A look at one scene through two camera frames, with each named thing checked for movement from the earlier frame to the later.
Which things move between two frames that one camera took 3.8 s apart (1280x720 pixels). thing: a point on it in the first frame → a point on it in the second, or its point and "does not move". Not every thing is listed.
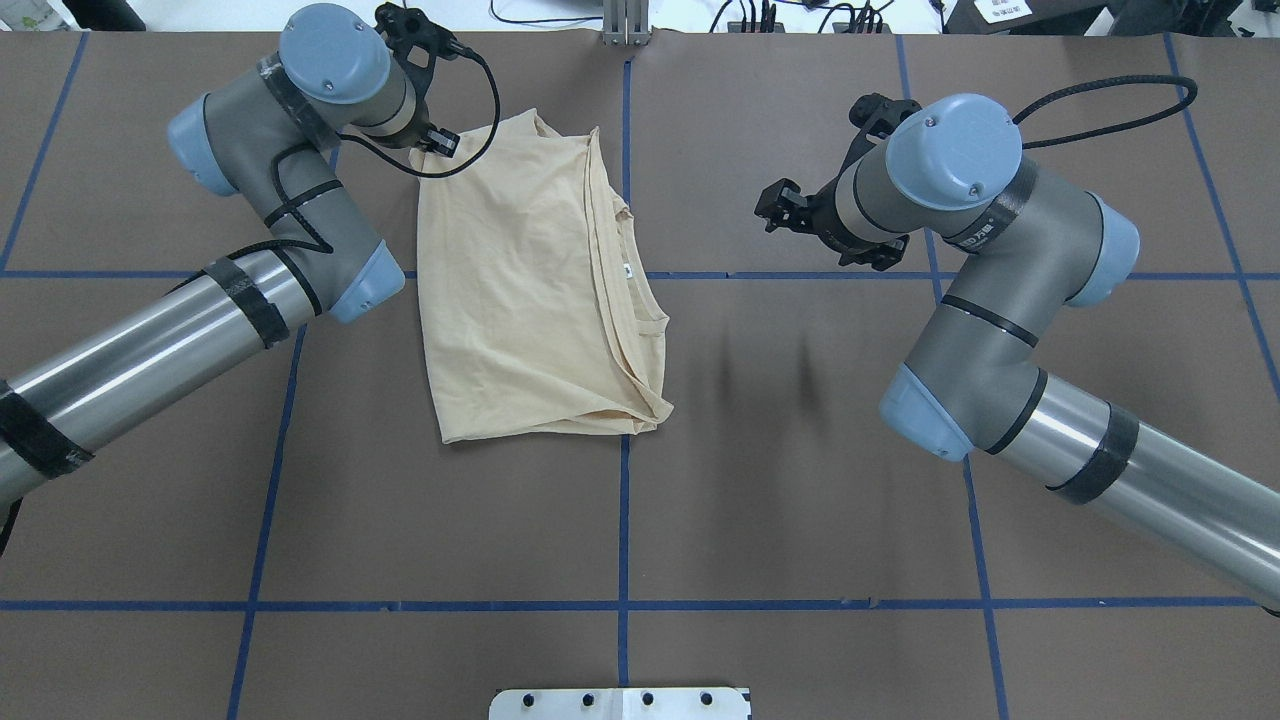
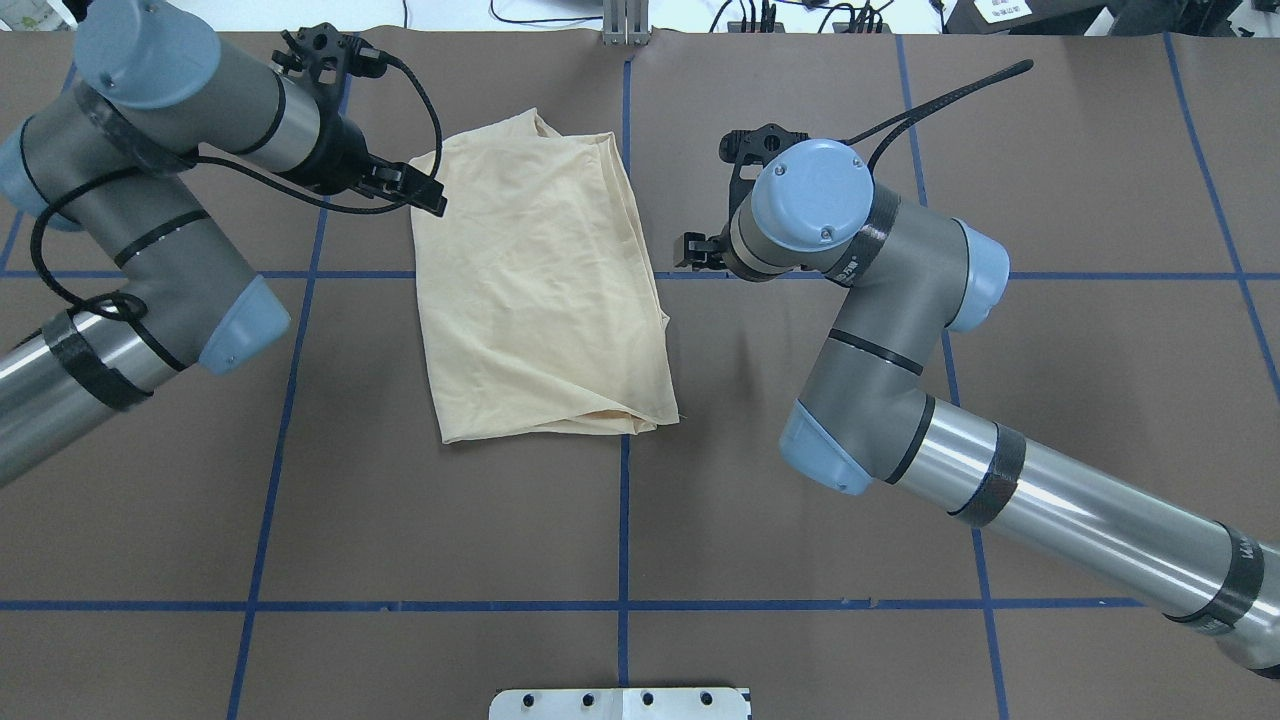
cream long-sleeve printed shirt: [536, 310] does not move
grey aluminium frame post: [626, 22] does not move
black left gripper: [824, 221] → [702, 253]
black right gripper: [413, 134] → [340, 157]
